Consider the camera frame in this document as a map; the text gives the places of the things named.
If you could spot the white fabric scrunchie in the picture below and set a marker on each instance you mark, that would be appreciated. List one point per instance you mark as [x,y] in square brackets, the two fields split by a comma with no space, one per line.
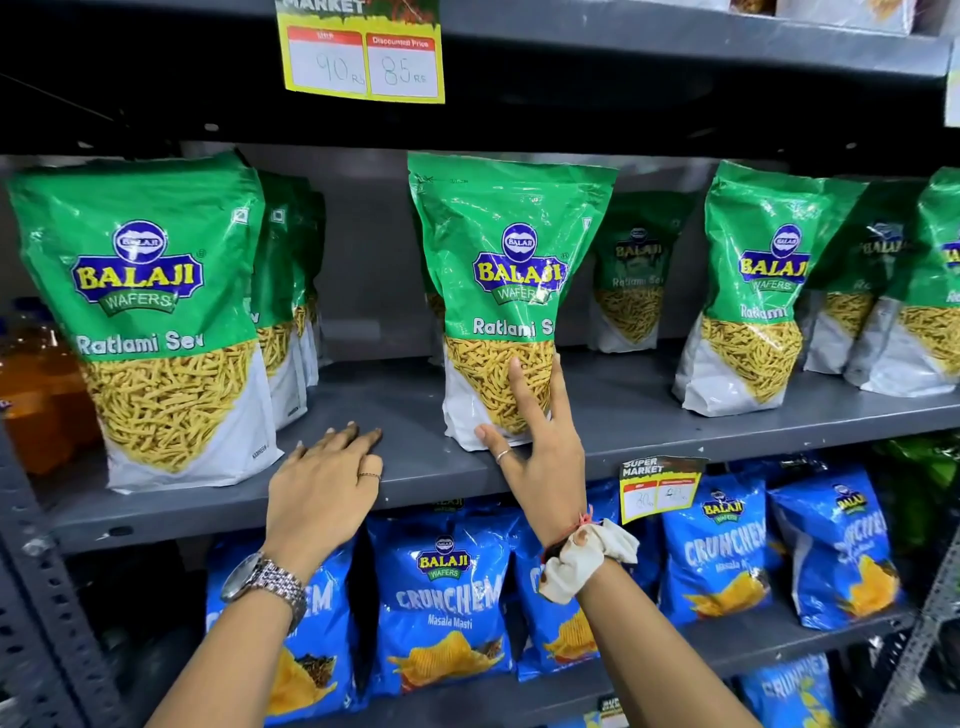
[581,562]

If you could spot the silver metal wristwatch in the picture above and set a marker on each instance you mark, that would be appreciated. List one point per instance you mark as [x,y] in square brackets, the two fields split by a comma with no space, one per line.
[270,581]

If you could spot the small yellow price tag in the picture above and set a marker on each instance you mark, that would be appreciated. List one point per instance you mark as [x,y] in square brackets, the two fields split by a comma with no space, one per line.
[660,491]

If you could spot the dark green snack packet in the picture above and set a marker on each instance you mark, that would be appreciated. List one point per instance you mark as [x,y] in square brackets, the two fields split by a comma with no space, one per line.
[922,487]

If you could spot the white shelf label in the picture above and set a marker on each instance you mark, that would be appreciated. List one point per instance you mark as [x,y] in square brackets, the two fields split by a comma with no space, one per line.
[953,86]

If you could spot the orange drink bottle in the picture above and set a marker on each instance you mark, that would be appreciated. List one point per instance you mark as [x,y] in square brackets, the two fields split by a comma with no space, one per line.
[45,405]

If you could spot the green noodle snack pouch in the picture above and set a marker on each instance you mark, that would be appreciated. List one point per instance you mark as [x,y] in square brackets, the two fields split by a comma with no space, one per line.
[495,285]

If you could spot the person's left fingers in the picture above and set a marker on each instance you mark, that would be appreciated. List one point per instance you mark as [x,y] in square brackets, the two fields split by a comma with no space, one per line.
[345,450]

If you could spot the person's right hand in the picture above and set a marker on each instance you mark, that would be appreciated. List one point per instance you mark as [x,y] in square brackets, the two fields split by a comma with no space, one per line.
[551,480]

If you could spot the person's left hand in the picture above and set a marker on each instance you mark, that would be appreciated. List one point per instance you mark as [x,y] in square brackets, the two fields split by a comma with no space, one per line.
[315,502]

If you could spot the person's left forearm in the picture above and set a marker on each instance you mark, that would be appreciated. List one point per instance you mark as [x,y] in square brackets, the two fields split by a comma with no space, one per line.
[232,660]

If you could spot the person's right thumb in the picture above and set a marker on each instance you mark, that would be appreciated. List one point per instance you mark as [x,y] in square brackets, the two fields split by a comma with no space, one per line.
[499,448]

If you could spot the person's right middle finger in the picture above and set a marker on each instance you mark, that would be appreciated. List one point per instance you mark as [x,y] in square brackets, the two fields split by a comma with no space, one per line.
[562,394]

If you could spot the grey metal shelf rack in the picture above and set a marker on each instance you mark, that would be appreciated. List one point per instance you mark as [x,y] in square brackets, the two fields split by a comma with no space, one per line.
[375,394]

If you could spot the person's right forearm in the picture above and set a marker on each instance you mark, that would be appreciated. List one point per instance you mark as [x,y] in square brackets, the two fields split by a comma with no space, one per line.
[660,652]

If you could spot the row of blue chip packets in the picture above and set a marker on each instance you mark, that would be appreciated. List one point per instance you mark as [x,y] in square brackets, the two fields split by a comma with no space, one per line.
[442,600]

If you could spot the white packet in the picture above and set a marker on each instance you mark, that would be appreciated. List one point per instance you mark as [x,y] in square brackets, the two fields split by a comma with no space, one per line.
[847,11]

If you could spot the large yellow price tag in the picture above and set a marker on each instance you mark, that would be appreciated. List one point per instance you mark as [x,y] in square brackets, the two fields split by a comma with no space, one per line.
[360,60]

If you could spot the dark shelf label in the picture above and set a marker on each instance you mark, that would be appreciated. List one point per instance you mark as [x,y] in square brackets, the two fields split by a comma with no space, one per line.
[613,712]

